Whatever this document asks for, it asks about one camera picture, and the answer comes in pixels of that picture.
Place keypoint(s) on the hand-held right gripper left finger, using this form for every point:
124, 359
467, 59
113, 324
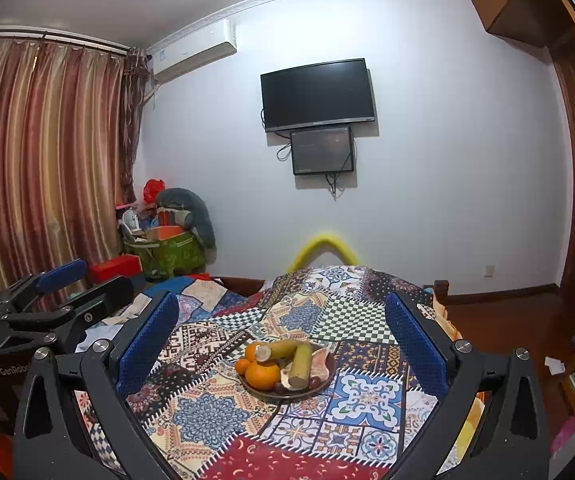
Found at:
142, 345

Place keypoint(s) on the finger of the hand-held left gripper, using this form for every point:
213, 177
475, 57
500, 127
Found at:
62, 275
107, 295

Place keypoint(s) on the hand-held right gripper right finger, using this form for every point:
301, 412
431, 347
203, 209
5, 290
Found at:
415, 345

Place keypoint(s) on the brown chestnut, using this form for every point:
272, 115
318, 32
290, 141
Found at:
280, 387
313, 384

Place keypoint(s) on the sugar cane piece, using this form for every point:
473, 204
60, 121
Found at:
282, 349
300, 365

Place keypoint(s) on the plain orange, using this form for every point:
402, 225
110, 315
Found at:
263, 376

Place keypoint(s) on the dark purple plate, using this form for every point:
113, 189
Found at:
267, 394

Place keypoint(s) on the pale blue cloth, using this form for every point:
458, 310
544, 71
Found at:
110, 320

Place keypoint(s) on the red box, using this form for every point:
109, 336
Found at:
115, 269

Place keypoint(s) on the green storage bag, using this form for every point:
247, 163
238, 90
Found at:
167, 260

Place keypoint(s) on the white plastic item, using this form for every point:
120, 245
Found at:
132, 222

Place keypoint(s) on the orange box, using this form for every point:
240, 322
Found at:
165, 233

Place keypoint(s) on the patchwork printed blanket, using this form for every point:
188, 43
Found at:
207, 410

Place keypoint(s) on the peeled pomelo segment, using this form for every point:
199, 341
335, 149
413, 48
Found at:
321, 362

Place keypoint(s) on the orange with sticker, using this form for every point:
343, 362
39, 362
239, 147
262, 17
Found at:
250, 351

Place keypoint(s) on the red plastic bag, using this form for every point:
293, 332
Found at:
153, 190

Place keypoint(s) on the striped brown curtain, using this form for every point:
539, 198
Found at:
42, 160

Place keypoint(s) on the yellow foam tube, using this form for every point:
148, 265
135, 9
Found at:
325, 237

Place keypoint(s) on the white paper scrap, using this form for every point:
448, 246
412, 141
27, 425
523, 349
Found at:
555, 365

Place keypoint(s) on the pink cloth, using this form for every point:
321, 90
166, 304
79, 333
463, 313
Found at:
563, 435

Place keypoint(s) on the white air conditioner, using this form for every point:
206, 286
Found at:
192, 55

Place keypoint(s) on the wooden bed post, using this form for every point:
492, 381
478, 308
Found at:
437, 291

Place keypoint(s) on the white wall socket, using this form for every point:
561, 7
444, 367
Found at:
489, 270

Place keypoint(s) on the wooden bed frame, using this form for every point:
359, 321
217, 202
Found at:
237, 282

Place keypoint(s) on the small wall monitor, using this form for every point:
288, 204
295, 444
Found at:
322, 150

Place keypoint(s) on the curtain rail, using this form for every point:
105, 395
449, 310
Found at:
42, 36

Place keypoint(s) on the black wall television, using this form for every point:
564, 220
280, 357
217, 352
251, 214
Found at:
317, 92

